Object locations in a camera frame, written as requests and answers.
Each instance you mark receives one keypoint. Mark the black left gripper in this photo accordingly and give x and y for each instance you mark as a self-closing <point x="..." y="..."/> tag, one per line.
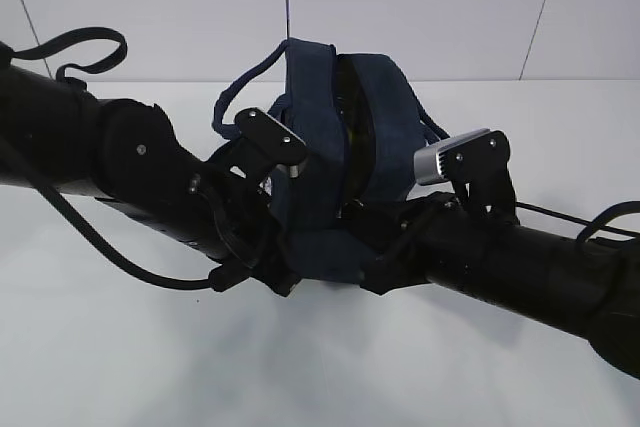
<point x="253" y="239"/>

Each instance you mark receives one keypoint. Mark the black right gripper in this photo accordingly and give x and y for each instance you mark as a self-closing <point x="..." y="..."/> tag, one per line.
<point x="413" y="242"/>

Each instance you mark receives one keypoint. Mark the dark navy fabric lunch bag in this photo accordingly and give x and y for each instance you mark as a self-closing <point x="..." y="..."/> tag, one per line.
<point x="361" y="123"/>

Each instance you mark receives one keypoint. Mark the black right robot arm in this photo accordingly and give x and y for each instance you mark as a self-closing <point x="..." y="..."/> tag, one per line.
<point x="586" y="286"/>

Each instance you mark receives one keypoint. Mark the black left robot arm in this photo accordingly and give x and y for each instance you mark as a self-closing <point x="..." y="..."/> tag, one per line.
<point x="60" y="140"/>

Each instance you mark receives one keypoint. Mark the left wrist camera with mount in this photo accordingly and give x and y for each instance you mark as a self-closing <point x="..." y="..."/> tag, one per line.
<point x="262" y="146"/>

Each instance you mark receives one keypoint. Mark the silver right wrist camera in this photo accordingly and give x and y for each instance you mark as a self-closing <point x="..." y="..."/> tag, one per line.
<point x="475" y="164"/>

